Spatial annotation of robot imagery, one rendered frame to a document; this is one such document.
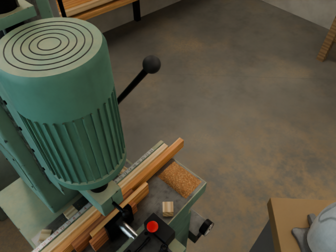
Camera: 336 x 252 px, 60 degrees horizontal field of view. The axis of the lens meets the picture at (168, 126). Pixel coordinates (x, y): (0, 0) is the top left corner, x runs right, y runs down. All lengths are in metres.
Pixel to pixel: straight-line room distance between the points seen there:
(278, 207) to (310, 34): 2.71
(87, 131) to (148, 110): 1.97
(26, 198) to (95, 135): 0.69
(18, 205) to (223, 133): 1.61
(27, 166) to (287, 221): 0.95
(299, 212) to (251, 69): 1.91
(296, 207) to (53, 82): 1.09
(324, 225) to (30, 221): 0.96
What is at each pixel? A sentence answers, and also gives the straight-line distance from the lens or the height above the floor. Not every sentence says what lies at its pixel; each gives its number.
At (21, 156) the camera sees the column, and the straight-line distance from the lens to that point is 0.86.
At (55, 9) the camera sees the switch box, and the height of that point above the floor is 1.41.
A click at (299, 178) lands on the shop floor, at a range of 2.25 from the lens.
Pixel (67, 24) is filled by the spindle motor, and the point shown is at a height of 1.50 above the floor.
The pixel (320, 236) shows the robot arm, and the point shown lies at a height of 0.84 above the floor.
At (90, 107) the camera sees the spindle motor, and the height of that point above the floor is 1.43.
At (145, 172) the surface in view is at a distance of 0.97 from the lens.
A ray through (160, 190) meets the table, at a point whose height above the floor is 0.90.
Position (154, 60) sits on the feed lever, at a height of 1.44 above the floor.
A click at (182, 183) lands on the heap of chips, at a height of 0.92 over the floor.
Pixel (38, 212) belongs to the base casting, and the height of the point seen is 0.80.
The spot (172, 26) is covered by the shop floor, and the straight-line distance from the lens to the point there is 3.54.
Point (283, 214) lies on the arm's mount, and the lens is 1.29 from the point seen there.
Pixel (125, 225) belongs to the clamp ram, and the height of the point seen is 0.96.
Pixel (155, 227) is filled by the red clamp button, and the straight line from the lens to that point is 0.80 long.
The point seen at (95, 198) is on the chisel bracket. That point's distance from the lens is 0.80.
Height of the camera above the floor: 1.76
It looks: 49 degrees down
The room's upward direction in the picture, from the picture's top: straight up
